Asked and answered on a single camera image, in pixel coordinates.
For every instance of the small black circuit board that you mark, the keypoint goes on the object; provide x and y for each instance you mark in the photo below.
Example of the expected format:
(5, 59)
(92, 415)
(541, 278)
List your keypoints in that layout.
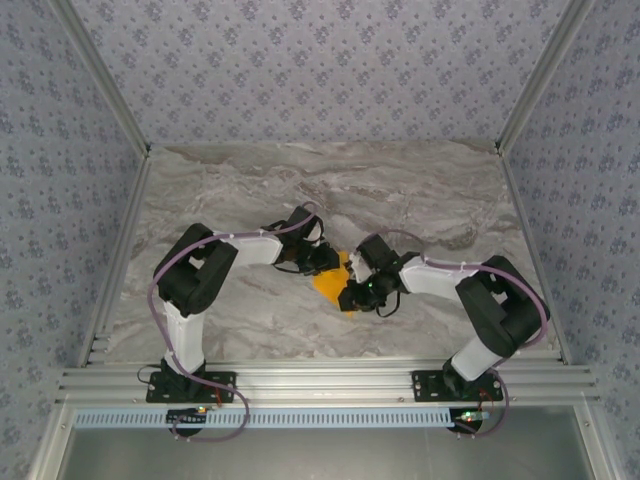
(467, 417)
(185, 416)

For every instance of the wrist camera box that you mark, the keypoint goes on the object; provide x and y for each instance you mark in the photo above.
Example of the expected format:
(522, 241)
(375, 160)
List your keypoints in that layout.
(375, 250)
(301, 221)

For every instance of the black base plate left arm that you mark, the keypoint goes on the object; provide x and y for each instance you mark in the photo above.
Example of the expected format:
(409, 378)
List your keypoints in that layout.
(225, 387)

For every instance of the orange square paper sheet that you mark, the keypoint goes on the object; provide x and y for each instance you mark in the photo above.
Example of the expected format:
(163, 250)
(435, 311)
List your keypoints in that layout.
(330, 287)

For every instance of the grey metal panel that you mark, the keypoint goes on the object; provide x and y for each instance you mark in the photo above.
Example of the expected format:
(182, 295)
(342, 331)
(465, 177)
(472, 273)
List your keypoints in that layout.
(320, 455)

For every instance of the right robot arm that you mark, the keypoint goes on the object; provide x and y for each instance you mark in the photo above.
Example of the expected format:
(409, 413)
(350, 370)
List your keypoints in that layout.
(505, 310)

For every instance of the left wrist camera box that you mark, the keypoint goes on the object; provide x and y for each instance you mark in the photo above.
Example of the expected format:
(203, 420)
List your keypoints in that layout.
(301, 221)

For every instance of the aluminium mounting rail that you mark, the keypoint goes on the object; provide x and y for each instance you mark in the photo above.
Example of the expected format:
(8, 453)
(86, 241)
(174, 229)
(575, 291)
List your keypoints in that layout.
(320, 382)

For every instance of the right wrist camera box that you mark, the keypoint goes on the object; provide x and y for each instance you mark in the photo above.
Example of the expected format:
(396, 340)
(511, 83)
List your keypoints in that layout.
(375, 250)

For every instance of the aluminium frame post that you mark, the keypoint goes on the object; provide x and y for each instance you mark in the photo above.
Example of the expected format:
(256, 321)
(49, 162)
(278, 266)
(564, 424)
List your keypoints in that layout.
(100, 77)
(545, 75)

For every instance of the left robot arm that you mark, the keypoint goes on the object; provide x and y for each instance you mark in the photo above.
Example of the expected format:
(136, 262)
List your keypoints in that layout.
(195, 280)

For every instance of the black base plate right arm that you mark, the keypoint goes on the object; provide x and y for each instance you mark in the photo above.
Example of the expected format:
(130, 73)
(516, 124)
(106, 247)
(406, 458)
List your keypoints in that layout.
(425, 387)

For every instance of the aluminium table side rail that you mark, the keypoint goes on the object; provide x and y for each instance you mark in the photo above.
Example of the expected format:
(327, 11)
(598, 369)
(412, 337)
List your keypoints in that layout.
(530, 240)
(125, 235)

